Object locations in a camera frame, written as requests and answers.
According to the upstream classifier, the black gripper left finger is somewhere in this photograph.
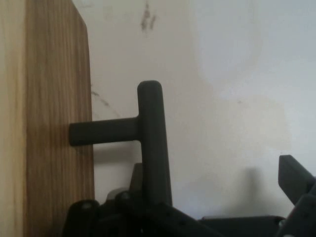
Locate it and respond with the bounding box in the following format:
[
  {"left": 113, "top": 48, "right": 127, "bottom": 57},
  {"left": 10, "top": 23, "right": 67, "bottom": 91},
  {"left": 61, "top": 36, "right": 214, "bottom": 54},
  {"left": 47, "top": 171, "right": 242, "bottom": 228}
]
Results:
[{"left": 61, "top": 162, "right": 205, "bottom": 237}]

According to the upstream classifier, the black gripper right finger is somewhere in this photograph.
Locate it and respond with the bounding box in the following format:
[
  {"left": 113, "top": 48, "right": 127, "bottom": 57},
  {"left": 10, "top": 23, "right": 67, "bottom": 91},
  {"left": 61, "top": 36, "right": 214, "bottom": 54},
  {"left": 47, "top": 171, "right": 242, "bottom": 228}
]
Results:
[{"left": 278, "top": 155, "right": 316, "bottom": 237}]

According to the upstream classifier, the black bar drawer handle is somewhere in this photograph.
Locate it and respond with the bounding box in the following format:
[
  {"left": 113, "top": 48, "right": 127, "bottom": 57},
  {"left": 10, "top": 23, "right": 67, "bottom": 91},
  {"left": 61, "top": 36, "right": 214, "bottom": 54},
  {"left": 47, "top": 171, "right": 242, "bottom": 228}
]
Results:
[{"left": 69, "top": 79, "right": 173, "bottom": 207}]

